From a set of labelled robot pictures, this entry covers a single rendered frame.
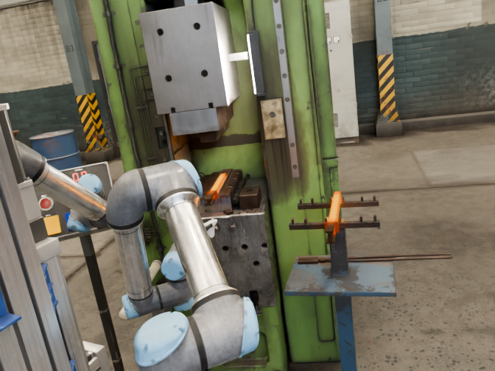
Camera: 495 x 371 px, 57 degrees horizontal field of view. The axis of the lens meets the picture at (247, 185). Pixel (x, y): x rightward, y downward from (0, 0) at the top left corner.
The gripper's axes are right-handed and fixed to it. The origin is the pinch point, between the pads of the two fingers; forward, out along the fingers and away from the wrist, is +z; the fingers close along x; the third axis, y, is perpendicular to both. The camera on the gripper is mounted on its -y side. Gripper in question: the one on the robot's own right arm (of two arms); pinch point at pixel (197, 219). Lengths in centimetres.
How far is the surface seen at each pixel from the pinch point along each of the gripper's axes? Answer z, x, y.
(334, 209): 6, 50, 3
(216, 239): 24.7, 0.2, 18.9
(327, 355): 45, 42, 96
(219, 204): 30.7, 2.3, 5.0
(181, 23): 31, -1, -70
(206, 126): 30.7, 2.4, -29.4
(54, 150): 392, -284, 30
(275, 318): 25, 21, 59
